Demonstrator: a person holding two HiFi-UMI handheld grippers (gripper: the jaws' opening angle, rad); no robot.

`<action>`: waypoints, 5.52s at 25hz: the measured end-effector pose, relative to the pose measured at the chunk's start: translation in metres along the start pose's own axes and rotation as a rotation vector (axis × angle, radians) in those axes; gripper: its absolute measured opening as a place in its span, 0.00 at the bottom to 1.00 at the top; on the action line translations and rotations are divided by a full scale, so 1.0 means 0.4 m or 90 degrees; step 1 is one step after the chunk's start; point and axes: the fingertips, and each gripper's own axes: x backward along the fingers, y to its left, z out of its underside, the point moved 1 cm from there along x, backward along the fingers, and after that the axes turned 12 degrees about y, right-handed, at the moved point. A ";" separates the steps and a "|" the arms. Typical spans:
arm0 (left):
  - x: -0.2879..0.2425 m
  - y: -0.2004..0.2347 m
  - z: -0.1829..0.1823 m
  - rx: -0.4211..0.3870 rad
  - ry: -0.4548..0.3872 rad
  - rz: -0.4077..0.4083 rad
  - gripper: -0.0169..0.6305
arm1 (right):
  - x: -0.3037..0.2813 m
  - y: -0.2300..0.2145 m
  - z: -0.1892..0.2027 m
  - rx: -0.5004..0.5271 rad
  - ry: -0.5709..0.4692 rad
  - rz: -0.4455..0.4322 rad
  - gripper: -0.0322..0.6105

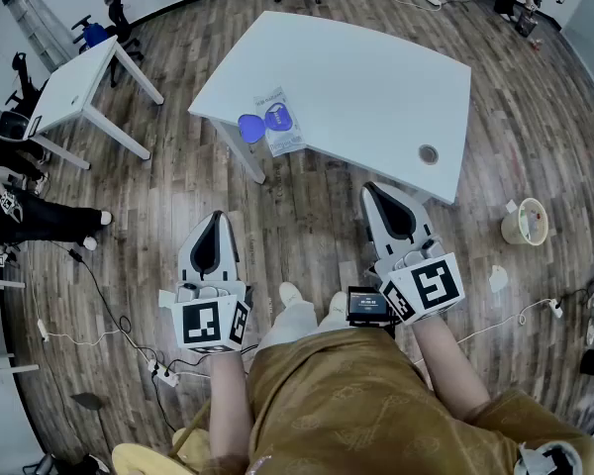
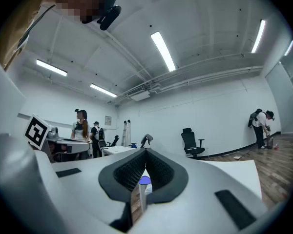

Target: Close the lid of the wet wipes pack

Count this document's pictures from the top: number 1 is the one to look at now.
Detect blue round packet lid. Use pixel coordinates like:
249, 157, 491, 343
237, 113, 267, 144

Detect person's mustard shirt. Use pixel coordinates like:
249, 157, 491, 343
197, 327, 594, 475

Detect wooden stick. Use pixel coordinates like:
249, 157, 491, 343
167, 398, 213, 459

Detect aluminium ladder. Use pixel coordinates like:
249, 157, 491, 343
2, 0, 78, 73

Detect white paper scrap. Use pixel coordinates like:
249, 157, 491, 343
488, 264, 510, 294

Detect person's left beige shoe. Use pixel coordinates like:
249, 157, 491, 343
278, 281, 303, 309

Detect person's left forearm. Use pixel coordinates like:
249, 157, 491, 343
208, 347, 254, 470

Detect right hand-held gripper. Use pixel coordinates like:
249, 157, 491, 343
359, 181, 467, 327

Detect person's light trousers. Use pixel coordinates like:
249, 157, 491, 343
254, 299, 350, 350

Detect black screen device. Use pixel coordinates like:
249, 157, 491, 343
346, 286, 392, 329

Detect white table leg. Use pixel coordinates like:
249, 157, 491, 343
212, 119, 267, 186

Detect blue office chair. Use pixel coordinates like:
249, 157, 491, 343
71, 15, 116, 56

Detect white cable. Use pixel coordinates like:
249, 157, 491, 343
415, 302, 553, 365
44, 328, 123, 348

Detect dark dustpan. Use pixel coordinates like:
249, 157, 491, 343
70, 392, 105, 412

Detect person's right forearm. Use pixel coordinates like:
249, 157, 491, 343
412, 312, 494, 423

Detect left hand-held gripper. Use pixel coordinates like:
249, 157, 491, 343
158, 210, 255, 355

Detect white side table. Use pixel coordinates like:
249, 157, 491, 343
23, 35, 165, 171

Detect black cable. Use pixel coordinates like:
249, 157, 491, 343
68, 248, 179, 432

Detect white wet wipe pack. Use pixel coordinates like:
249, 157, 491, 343
252, 85, 307, 157

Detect dark wire basket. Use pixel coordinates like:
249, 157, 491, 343
514, 7, 540, 38

